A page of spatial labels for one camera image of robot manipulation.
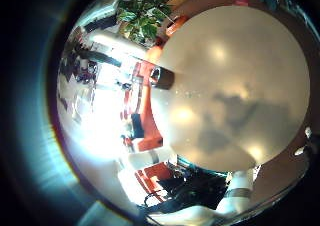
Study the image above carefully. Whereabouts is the round orange cushion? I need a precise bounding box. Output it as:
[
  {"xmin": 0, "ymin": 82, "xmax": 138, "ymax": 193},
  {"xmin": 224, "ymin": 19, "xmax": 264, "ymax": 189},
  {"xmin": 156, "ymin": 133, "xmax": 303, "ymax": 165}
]
[{"xmin": 165, "ymin": 15, "xmax": 191, "ymax": 37}]

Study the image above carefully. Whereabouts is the red metal rack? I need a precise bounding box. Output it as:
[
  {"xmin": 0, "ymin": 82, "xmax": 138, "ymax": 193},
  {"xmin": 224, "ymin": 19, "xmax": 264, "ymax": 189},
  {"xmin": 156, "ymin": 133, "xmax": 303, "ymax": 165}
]
[{"xmin": 121, "ymin": 60, "xmax": 144, "ymax": 120}]

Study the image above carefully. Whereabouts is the green potted plant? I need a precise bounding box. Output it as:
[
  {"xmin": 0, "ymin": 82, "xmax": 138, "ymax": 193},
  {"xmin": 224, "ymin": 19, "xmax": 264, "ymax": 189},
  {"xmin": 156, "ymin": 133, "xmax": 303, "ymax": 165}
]
[{"xmin": 116, "ymin": 0, "xmax": 174, "ymax": 45}]

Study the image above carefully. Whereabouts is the teal table base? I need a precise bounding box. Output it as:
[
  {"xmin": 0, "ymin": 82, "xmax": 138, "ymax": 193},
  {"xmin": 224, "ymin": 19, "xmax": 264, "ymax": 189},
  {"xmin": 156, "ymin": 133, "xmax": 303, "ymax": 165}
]
[{"xmin": 176, "ymin": 155, "xmax": 228, "ymax": 177}]

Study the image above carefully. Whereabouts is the orange sofa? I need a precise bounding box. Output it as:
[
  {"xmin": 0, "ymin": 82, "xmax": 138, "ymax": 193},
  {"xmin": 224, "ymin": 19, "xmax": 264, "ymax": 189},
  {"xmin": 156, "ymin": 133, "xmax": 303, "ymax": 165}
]
[{"xmin": 136, "ymin": 45, "xmax": 164, "ymax": 152}]

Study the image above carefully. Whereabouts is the person with white-toed shoes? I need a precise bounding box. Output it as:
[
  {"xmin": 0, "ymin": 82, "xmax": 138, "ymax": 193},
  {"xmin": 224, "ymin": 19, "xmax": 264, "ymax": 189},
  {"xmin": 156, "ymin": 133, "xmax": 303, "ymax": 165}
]
[{"xmin": 293, "ymin": 125, "xmax": 316, "ymax": 157}]

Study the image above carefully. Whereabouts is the dark brown vase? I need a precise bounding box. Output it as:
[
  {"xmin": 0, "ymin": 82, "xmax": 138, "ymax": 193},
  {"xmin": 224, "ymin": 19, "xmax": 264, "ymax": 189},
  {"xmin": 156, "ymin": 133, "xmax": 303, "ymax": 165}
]
[{"xmin": 148, "ymin": 66, "xmax": 176, "ymax": 91}]

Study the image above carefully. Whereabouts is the black box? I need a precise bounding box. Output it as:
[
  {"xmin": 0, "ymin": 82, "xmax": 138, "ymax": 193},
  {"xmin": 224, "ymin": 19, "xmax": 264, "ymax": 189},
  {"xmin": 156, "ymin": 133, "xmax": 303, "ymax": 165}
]
[{"xmin": 130, "ymin": 112, "xmax": 145, "ymax": 139}]

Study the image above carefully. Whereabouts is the orange armchair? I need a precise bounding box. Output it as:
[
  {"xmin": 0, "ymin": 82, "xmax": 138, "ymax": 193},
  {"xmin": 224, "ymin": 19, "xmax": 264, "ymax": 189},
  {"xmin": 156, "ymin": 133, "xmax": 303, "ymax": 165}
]
[{"xmin": 134, "ymin": 162, "xmax": 174, "ymax": 194}]

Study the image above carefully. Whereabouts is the black cable bundle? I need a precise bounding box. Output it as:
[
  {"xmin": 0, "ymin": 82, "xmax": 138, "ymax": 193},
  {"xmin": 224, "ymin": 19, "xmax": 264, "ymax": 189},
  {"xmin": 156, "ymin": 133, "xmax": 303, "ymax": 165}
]
[{"xmin": 156, "ymin": 167, "xmax": 231, "ymax": 210}]

